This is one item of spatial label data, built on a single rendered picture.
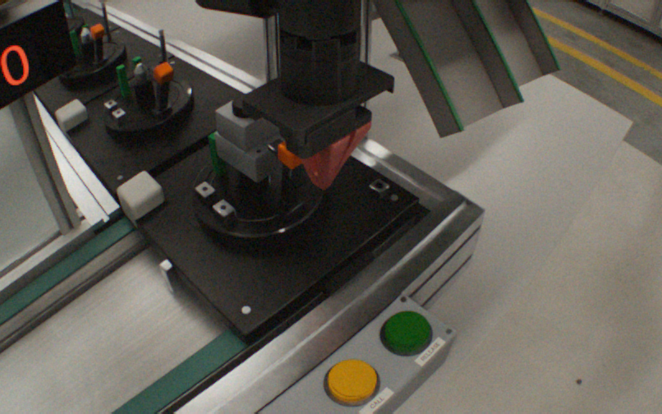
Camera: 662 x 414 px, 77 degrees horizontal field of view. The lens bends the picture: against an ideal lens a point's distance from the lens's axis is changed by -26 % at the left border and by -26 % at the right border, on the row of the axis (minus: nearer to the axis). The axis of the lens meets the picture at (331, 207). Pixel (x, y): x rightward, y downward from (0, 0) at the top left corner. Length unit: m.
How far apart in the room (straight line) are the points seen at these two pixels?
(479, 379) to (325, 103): 0.35
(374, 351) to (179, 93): 0.45
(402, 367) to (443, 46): 0.40
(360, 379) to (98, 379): 0.27
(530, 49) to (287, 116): 0.54
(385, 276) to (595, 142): 0.57
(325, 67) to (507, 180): 0.49
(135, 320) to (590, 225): 0.63
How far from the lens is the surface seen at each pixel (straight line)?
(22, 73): 0.47
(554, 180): 0.83
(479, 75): 0.70
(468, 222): 0.57
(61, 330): 0.60
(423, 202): 0.58
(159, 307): 0.57
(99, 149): 0.71
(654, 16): 4.46
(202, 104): 0.73
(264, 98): 0.38
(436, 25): 0.68
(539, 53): 0.83
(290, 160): 0.46
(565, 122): 0.99
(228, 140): 0.51
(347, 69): 0.36
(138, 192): 0.58
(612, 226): 0.81
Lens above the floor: 1.36
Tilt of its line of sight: 45 degrees down
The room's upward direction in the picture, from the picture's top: straight up
